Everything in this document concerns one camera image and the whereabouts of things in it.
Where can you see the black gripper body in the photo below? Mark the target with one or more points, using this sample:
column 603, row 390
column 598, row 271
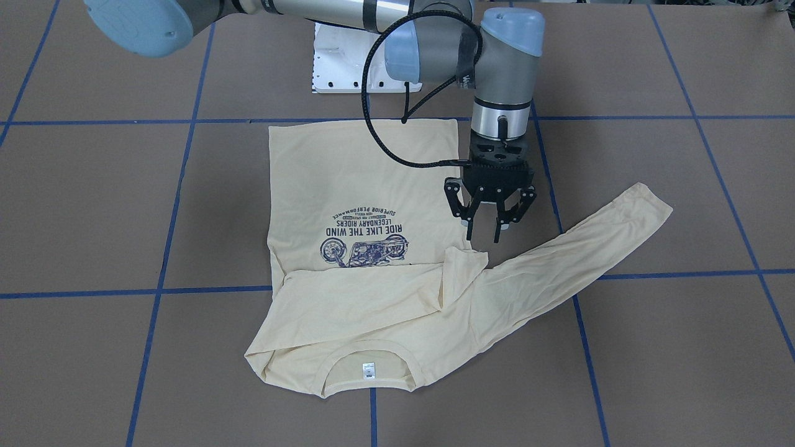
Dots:
column 455, row 189

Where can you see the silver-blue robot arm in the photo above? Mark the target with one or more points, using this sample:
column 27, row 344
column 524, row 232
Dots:
column 423, row 42

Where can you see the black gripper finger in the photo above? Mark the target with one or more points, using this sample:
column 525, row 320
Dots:
column 466, row 213
column 505, row 216

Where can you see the cream long-sleeve graphic shirt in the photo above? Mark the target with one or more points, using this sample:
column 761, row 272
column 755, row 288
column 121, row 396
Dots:
column 374, row 282

